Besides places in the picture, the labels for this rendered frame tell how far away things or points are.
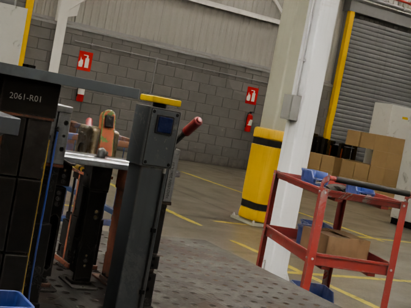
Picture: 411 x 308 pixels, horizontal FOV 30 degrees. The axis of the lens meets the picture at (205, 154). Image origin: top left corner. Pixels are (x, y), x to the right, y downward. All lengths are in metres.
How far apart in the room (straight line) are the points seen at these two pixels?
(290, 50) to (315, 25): 3.18
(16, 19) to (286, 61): 3.33
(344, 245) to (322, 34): 2.23
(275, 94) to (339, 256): 5.23
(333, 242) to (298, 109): 1.98
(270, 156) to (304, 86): 3.19
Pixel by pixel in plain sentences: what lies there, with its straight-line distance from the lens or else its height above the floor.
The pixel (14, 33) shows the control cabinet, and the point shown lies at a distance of 9.72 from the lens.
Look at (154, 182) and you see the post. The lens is 1.45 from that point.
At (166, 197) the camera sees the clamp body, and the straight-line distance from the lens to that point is 1.64.
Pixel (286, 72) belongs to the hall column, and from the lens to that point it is 8.75.
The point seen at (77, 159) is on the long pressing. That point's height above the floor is 1.00.
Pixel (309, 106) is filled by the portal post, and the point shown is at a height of 1.33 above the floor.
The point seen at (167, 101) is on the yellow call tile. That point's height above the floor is 1.15.
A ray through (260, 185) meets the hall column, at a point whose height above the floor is 0.46.
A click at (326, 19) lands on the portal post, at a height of 1.96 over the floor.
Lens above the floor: 1.15
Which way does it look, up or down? 3 degrees down
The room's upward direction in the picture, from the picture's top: 11 degrees clockwise
